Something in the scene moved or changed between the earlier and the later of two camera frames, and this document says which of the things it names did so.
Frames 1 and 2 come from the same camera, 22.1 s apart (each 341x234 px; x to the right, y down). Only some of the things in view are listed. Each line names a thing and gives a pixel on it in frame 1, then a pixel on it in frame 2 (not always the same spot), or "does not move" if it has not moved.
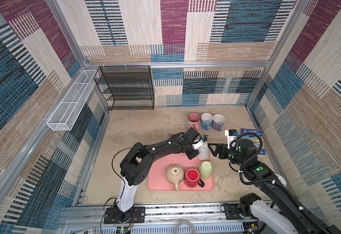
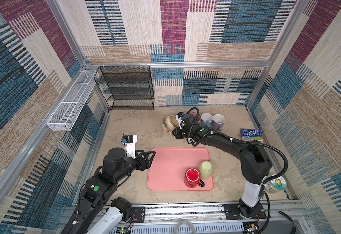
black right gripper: [223, 146] → [177, 135]
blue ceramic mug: [206, 120] does not move
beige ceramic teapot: [175, 175] → [169, 123]
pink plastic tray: [157, 179] does not move
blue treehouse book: [255, 139] does not move
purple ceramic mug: [217, 121] does not move
